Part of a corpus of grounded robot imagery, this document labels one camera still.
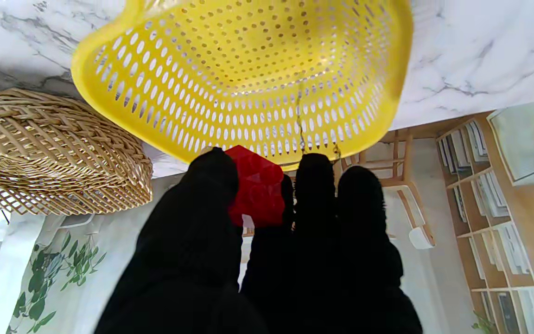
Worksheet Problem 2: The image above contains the red toy block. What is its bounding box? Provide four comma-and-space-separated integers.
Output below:
224, 145, 286, 229

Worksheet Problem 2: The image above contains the yellow plastic basket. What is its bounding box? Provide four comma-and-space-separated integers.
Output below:
71, 0, 413, 166

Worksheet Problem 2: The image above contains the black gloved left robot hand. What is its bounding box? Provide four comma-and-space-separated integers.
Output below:
93, 148, 423, 334

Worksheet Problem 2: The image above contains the oval wicker basket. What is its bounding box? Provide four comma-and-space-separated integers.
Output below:
0, 88, 154, 216

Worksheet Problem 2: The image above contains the printed room backdrop curtain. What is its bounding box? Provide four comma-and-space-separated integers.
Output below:
0, 97, 534, 334

